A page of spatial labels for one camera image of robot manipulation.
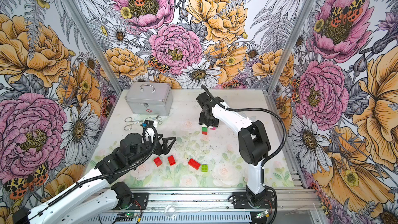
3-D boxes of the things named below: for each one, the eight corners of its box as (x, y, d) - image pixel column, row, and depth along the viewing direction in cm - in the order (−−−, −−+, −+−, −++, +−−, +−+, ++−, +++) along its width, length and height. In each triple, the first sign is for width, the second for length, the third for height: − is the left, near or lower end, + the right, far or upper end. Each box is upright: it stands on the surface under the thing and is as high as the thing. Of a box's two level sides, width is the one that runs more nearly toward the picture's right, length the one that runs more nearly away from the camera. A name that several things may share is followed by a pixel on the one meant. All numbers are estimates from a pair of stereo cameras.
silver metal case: (131, 116, 108) (121, 98, 95) (142, 87, 128) (135, 68, 114) (171, 116, 109) (166, 98, 95) (176, 87, 128) (173, 68, 114)
